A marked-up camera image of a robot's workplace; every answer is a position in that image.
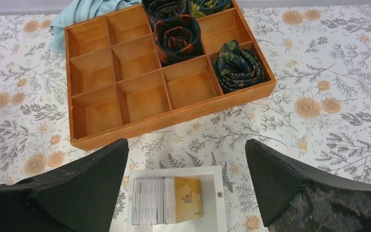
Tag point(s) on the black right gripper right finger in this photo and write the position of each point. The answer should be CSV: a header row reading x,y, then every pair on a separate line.
x,y
293,196

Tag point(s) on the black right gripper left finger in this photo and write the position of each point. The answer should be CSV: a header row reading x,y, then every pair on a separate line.
x,y
77,197

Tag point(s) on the gold credit card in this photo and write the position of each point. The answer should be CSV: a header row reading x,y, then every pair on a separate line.
x,y
188,199

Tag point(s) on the stack of white cards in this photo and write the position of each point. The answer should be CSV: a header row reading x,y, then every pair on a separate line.
x,y
153,201

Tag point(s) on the white card box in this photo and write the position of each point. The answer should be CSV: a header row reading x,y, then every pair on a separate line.
x,y
213,202

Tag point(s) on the floral patterned table mat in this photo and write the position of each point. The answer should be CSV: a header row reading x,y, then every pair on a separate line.
x,y
319,112

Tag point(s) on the orange wooden compartment tray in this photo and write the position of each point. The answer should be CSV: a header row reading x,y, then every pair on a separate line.
x,y
118,87

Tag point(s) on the rolled tie green pattern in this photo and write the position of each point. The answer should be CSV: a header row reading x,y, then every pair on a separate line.
x,y
237,68

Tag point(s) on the rolled tie orange pattern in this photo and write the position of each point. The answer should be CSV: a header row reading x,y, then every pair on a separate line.
x,y
177,39

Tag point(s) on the light blue cloth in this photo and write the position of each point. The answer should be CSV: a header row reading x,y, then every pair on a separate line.
x,y
81,10

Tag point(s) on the rolled tie dark striped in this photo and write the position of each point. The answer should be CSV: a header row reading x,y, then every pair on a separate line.
x,y
157,10

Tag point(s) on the rolled tie yellow green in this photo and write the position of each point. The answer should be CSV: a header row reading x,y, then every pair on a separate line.
x,y
202,8

